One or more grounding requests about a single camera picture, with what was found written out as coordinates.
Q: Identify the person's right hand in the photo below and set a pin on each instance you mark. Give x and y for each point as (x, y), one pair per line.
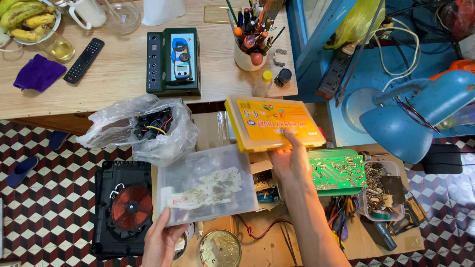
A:
(291, 159)

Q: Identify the person's left hand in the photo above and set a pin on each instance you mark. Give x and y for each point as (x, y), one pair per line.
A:
(160, 243)

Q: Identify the person's right fingers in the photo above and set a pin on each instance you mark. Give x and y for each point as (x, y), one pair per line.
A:
(293, 142)

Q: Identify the yellow plastic kit box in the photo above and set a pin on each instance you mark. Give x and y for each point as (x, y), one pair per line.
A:
(272, 122)

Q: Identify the clear plastic lidded box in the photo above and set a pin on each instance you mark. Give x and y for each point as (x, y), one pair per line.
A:
(206, 185)

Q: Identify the green plastic tray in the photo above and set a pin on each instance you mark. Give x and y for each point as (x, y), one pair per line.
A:
(334, 152)

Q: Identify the open cardboard box of parts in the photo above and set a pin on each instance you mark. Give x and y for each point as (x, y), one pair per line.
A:
(264, 185)

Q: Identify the green circuit board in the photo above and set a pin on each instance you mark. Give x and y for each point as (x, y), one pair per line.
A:
(339, 170)

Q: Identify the small yellow-capped bottle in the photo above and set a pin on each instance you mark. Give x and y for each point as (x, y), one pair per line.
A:
(262, 84)

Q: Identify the black power strip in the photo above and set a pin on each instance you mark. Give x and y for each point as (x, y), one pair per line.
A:
(334, 76)

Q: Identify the metal clip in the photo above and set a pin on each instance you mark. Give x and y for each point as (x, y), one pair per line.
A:
(279, 56)

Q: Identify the pile of hand tools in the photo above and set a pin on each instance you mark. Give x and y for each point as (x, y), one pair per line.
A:
(343, 218)

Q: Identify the clear tub of screws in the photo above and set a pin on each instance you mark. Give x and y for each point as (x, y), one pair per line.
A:
(382, 191)

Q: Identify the white cup of tools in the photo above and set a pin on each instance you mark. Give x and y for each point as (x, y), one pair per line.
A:
(250, 40)

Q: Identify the blue desk lamp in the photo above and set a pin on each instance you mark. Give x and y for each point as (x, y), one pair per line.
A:
(412, 115)

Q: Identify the round brass tin lid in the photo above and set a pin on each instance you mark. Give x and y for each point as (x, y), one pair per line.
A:
(220, 248)

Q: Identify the yellow plastic bag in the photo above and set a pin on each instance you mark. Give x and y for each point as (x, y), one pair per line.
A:
(356, 22)

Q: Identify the clear plastic bag with parts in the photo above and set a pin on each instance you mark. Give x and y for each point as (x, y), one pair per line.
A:
(143, 128)

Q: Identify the green soldering station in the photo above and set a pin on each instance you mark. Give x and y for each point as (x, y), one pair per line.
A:
(163, 63)

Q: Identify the black induction cooker base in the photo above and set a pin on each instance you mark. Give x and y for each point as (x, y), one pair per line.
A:
(122, 209)

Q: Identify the white paper bag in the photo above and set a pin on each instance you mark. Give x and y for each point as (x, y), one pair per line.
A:
(163, 11)

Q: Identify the clear glass lid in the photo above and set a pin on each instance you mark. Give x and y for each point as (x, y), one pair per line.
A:
(120, 15)

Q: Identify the black remote control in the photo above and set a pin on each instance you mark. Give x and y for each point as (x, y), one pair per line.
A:
(84, 60)

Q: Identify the blue slipper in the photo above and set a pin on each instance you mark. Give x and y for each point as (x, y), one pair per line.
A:
(22, 170)
(58, 140)

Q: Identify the white mug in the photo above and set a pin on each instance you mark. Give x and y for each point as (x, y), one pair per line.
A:
(87, 13)

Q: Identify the glass of yellow liquid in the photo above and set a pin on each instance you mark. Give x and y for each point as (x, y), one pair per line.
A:
(57, 46)

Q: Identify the purple cloth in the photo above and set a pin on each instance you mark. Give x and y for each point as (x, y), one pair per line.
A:
(39, 73)

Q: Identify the plate of bananas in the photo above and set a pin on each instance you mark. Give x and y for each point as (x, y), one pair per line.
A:
(28, 20)

